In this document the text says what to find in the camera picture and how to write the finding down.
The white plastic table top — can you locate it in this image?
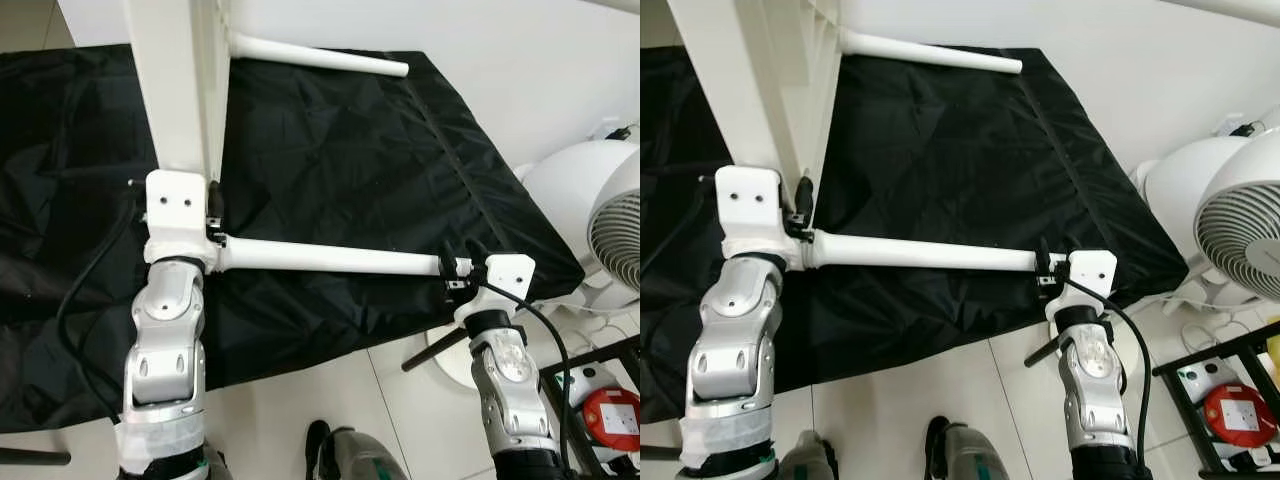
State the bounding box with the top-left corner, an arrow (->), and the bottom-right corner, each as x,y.
120,0 -> 234,193
665,0 -> 844,197

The black cloth cover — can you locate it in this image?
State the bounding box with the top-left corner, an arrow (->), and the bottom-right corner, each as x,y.
0,45 -> 587,433
640,45 -> 1191,426

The black metal stand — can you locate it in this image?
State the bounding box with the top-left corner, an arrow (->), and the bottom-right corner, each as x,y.
1152,320 -> 1280,478
540,335 -> 641,478

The grey robot right leg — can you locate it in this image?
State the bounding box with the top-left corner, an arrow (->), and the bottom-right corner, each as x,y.
304,419 -> 408,480
924,415 -> 1013,480

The red round device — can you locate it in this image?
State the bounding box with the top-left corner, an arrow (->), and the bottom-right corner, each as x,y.
1204,382 -> 1278,449
581,387 -> 641,454

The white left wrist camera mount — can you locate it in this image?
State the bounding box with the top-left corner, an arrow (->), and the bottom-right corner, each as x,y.
143,169 -> 220,273
714,165 -> 807,265

